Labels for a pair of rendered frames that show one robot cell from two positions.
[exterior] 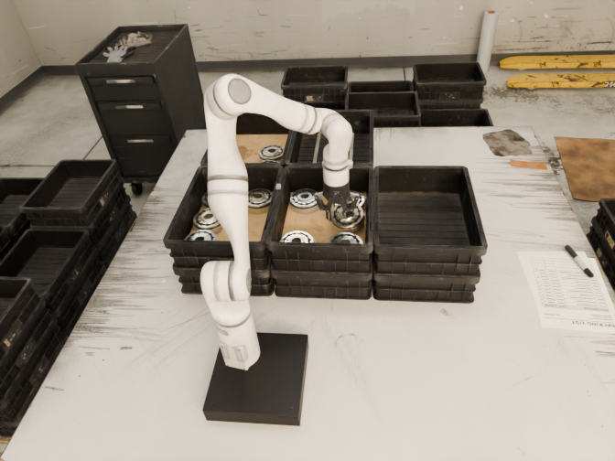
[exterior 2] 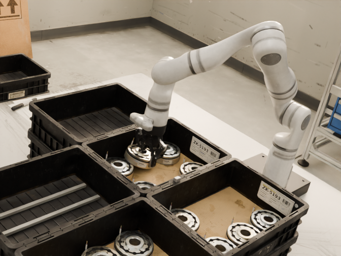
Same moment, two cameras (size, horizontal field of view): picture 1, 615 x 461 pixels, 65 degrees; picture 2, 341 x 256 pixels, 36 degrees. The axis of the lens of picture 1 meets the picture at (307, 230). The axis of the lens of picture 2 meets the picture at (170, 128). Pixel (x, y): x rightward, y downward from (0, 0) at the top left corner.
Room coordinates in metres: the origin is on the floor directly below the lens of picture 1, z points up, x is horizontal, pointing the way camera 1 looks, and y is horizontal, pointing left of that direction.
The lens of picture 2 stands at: (2.40, 0.71, 1.80)
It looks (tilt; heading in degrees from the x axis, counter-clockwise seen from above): 29 degrees down; 211
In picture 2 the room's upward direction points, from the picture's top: 11 degrees clockwise
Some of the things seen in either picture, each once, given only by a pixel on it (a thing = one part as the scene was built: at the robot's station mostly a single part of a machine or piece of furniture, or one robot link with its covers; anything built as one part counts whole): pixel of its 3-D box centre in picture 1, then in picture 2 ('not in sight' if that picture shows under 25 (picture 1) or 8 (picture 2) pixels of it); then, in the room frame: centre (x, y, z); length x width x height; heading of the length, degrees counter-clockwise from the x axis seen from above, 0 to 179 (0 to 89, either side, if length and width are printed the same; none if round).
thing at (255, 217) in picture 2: (199, 241); (267, 221); (1.13, 0.33, 0.86); 0.10 x 0.10 x 0.01
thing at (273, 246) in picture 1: (324, 204); (158, 153); (1.18, -0.06, 0.92); 0.40 x 0.30 x 0.02; 171
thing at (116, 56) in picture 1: (115, 53); not in sight; (2.76, 0.98, 0.88); 0.25 x 0.19 x 0.03; 171
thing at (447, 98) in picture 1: (444, 106); not in sight; (2.78, -0.92, 0.37); 0.40 x 0.30 x 0.45; 81
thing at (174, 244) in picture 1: (228, 203); (229, 203); (1.22, 0.24, 0.92); 0.40 x 0.30 x 0.02; 171
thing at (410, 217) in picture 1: (423, 219); (98, 124); (1.13, -0.35, 0.87); 0.40 x 0.30 x 0.11; 171
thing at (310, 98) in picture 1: (317, 108); not in sight; (2.91, -0.13, 0.37); 0.40 x 0.30 x 0.45; 81
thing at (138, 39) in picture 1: (135, 38); not in sight; (2.98, 0.92, 0.88); 0.29 x 0.22 x 0.03; 171
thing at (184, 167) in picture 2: (296, 242); (195, 170); (1.08, 0.04, 0.86); 0.10 x 0.10 x 0.01
